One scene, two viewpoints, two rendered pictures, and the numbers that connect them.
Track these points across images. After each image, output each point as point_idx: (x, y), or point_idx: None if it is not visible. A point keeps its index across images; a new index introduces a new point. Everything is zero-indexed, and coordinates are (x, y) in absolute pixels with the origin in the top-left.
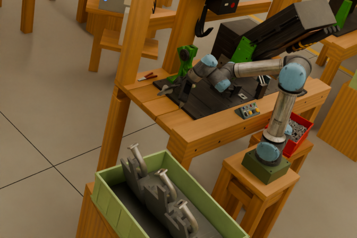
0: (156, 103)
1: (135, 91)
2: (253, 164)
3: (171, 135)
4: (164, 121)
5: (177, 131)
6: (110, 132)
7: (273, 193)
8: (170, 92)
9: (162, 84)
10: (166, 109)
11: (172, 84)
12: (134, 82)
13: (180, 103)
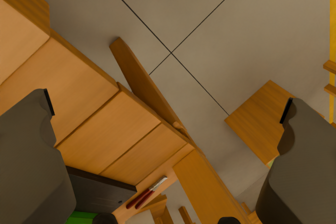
0: (123, 139)
1: (173, 148)
2: None
3: (43, 17)
4: (88, 78)
5: (12, 17)
6: (152, 83)
7: None
8: (283, 179)
9: (114, 197)
10: (91, 132)
11: (90, 212)
12: (174, 167)
13: (34, 117)
